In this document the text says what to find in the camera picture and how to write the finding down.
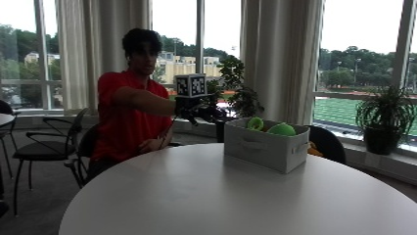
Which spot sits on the white marker cube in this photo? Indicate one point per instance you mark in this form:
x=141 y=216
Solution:
x=191 y=85

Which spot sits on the tall leafy potted plant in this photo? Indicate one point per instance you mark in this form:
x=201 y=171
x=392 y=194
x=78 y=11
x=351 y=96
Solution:
x=237 y=88

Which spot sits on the grey fabric storage box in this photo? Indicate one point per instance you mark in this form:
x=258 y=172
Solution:
x=266 y=148

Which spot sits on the green round toy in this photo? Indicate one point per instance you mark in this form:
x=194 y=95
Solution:
x=282 y=129

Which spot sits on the the person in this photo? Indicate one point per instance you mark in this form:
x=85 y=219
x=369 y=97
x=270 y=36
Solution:
x=131 y=114

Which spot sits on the white curtain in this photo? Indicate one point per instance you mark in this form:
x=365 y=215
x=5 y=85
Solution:
x=102 y=52
x=281 y=58

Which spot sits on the dark round-backed chair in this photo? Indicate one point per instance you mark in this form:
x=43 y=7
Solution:
x=329 y=143

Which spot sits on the black chair with armrests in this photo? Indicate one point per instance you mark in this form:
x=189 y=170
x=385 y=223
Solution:
x=43 y=147

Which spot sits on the potted plant in black pot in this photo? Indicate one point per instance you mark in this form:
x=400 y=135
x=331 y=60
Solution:
x=385 y=120

